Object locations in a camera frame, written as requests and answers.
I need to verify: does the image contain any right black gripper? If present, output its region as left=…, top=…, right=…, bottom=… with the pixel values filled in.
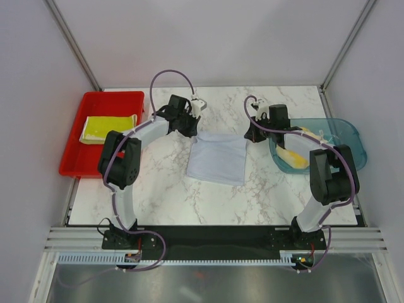
left=246, top=114, right=276, bottom=143

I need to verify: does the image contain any light blue white towel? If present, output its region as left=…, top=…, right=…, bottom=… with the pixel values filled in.
left=186, top=132, right=247, bottom=186

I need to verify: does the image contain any yellow patterned towel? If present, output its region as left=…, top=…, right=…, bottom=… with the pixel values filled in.
left=79, top=114, right=138, bottom=145

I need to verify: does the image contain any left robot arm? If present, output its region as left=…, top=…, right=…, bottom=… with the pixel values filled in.
left=98, top=95, right=207, bottom=249

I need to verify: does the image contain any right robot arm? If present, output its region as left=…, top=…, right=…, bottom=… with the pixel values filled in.
left=244, top=101, right=360, bottom=249

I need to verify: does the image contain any cream towel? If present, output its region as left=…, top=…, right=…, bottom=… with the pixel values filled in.
left=276, top=128, right=328, bottom=169

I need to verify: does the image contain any blue transparent plastic tub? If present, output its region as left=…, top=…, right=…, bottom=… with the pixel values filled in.
left=269, top=118, right=367, bottom=174

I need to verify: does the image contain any red plastic bin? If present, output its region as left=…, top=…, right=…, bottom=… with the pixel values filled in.
left=59, top=91, right=145, bottom=178

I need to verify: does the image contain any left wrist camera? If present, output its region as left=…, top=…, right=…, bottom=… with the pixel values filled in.
left=190, top=94, right=208, bottom=119

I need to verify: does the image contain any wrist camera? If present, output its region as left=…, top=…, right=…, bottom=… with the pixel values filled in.
left=251, top=98, right=269, bottom=122
left=190, top=94, right=208, bottom=119

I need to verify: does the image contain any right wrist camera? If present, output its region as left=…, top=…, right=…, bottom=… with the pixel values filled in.
left=251, top=98, right=269, bottom=122

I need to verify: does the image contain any right aluminium frame post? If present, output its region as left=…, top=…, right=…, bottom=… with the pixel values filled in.
left=319, top=0, right=378, bottom=92

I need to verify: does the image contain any aluminium frame post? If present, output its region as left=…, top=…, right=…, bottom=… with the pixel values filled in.
left=44, top=0, right=102, bottom=92
left=319, top=0, right=378, bottom=92

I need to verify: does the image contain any aluminium front rail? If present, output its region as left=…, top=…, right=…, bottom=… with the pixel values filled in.
left=44, top=227, right=387, bottom=253

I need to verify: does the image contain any white cable duct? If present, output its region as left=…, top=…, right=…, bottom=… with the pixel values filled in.
left=57, top=252, right=295, bottom=266

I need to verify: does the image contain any left aluminium frame post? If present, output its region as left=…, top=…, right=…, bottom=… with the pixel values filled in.
left=44, top=0, right=102, bottom=92

